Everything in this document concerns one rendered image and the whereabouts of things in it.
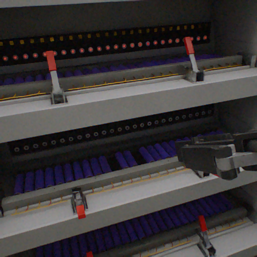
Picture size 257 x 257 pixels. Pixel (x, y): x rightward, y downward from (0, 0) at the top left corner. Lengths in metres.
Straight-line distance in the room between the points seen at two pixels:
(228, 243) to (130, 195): 0.30
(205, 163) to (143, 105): 0.23
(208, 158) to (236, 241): 0.49
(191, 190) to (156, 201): 0.08
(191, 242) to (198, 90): 0.37
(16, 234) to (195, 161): 0.34
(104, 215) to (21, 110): 0.24
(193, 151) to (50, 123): 0.25
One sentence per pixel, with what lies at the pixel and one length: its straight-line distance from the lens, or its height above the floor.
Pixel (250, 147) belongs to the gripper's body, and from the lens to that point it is 0.21.
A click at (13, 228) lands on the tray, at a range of 0.49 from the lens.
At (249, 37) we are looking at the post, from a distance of 0.65.
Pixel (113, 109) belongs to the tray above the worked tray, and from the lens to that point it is 0.42.
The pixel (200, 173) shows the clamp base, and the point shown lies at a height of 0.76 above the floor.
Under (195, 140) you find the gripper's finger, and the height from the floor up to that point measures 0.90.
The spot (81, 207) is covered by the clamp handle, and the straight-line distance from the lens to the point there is 0.43.
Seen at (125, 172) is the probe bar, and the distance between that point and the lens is 0.51.
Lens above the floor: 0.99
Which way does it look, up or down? 12 degrees down
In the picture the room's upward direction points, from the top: 8 degrees counter-clockwise
